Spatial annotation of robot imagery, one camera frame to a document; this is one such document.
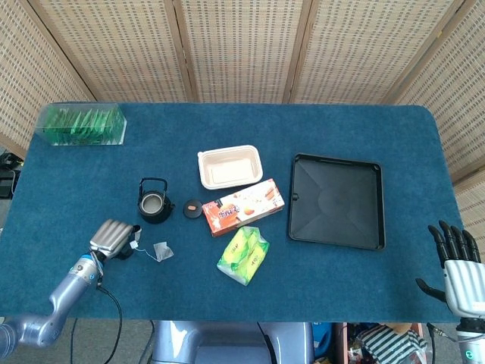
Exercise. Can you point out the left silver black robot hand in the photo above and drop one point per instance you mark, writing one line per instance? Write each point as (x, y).
(111, 237)

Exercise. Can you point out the black square plastic tray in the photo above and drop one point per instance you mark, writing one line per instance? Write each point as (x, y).
(337, 201)

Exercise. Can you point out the black cast-iron teapot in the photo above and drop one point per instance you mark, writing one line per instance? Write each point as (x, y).
(157, 217)

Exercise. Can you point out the striped black white cloth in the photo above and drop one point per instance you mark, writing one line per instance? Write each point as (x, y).
(386, 343)

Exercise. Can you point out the green yellow snack bag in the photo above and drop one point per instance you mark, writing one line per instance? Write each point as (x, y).
(244, 258)

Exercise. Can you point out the clear plastic sachet box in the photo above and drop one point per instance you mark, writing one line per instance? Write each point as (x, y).
(76, 125)

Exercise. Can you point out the woven folding screen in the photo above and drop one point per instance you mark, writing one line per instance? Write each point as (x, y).
(238, 49)

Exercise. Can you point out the silver-blue robot torso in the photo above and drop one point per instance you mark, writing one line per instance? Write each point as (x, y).
(227, 343)

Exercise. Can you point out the orange white biscuit box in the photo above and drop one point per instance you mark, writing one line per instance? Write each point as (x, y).
(242, 208)

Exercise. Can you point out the black teapot lid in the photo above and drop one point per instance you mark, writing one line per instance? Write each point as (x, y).
(192, 209)

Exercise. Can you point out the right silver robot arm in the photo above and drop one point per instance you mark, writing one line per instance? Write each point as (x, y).
(471, 341)

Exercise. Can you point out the green plastic bag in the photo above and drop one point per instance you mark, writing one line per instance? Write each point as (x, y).
(114, 125)

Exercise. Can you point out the blue table cloth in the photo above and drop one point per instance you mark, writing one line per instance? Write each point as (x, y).
(170, 288)

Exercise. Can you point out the black equipment beside table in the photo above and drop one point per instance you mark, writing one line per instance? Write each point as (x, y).
(5, 182)

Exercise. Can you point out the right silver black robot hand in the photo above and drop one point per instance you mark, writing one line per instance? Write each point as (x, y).
(464, 280)

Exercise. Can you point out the beige plastic food container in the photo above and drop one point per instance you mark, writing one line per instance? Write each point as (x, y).
(229, 167)

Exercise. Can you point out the white pyramid tea bag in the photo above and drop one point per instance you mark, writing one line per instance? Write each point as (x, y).
(163, 252)

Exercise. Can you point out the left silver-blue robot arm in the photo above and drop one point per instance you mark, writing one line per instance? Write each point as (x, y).
(64, 288)

